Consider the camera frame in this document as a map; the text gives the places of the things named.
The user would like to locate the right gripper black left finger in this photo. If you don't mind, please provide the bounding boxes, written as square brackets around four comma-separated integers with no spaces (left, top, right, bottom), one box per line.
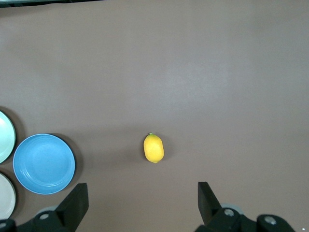
[0,183,89,232]

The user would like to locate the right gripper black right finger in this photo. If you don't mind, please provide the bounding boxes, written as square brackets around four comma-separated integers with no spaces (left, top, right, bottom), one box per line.
[194,181,294,232]

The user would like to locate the yellow lemon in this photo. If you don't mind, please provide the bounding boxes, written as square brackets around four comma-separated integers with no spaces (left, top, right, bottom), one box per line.
[143,132,165,164]

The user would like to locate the blue round plate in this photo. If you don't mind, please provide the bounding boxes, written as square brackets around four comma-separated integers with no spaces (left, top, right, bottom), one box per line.
[13,133,76,195]

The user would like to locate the beige pink round plate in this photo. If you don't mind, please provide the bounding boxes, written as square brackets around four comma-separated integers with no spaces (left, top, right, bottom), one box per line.
[0,172,17,219]

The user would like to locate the pale green round plate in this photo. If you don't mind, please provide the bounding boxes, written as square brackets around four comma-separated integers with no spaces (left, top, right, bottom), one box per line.
[0,110,16,164]

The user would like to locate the black table edge rail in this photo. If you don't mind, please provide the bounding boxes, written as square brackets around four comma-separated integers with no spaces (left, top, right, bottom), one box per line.
[0,0,112,15]

